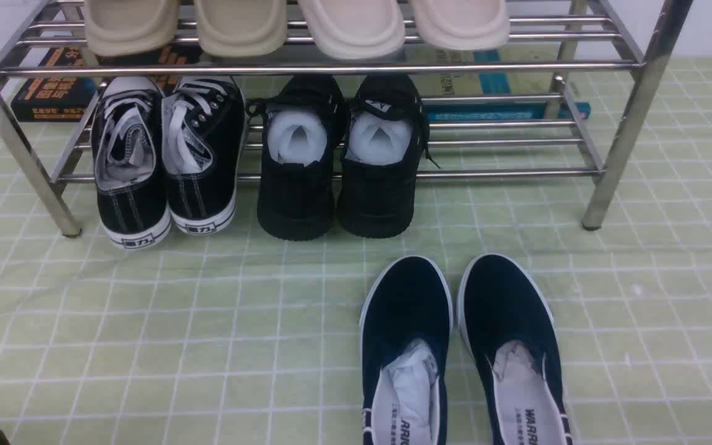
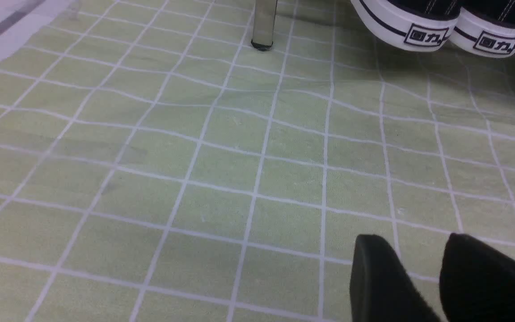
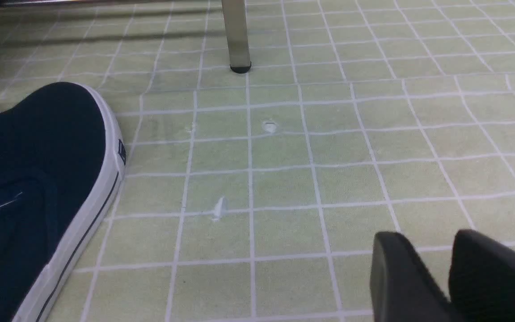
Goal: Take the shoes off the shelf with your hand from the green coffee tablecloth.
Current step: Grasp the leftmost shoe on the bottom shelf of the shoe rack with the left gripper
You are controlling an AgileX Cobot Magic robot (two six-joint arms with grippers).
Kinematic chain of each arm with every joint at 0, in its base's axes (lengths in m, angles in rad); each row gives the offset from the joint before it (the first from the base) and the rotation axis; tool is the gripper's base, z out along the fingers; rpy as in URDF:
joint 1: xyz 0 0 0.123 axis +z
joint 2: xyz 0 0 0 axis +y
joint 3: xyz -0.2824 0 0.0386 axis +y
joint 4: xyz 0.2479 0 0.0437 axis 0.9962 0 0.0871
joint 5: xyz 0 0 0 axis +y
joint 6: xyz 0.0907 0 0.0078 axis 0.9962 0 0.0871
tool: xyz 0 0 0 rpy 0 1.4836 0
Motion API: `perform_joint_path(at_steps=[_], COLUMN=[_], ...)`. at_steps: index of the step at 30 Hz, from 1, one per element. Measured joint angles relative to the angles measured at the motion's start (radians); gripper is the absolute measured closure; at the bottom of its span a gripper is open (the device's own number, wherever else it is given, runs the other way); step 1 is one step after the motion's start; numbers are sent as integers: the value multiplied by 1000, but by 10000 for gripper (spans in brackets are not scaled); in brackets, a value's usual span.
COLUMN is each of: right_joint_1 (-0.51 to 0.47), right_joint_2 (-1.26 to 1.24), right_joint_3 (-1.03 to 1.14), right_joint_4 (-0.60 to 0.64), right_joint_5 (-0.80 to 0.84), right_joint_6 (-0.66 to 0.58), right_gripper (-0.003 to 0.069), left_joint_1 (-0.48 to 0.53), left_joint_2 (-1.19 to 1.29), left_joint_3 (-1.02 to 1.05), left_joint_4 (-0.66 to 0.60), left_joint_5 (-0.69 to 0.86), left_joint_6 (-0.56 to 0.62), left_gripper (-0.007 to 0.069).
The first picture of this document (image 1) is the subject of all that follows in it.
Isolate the black canvas sneaker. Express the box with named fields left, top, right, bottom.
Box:
left=161, top=76, right=248, bottom=235
left=90, top=77, right=171, bottom=250

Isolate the navy slip-on shoe left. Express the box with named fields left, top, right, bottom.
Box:
left=359, top=255, right=453, bottom=444

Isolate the navy slip-on shoe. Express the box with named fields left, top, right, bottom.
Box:
left=457, top=253, right=573, bottom=444
left=359, top=255, right=453, bottom=444

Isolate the navy slip-on shoe right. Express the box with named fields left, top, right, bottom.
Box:
left=457, top=253, right=573, bottom=444

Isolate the steel shoe rack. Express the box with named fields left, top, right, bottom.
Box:
left=0, top=1, right=692, bottom=239

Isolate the black mesh sneaker right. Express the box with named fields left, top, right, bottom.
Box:
left=336, top=74, right=430, bottom=239

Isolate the black mesh sneaker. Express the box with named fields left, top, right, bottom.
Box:
left=336, top=74, right=430, bottom=239
left=247, top=74, right=349, bottom=240

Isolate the black mesh sneaker left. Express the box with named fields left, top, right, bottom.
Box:
left=247, top=74, right=349, bottom=240

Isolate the cream slipper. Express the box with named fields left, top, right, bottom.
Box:
left=409, top=1, right=511, bottom=51
left=297, top=1, right=406, bottom=60

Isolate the blue and tan book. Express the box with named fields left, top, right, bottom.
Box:
left=399, top=43, right=557, bottom=122

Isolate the cream slipper far right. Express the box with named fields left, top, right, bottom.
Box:
left=409, top=1, right=511, bottom=51

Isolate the tan slipper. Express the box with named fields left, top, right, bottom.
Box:
left=194, top=1, right=287, bottom=58
left=85, top=1, right=180, bottom=57

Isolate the tan slipper far left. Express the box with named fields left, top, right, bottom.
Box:
left=85, top=1, right=180, bottom=57

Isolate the black book orange text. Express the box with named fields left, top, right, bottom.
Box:
left=11, top=45, right=201, bottom=123

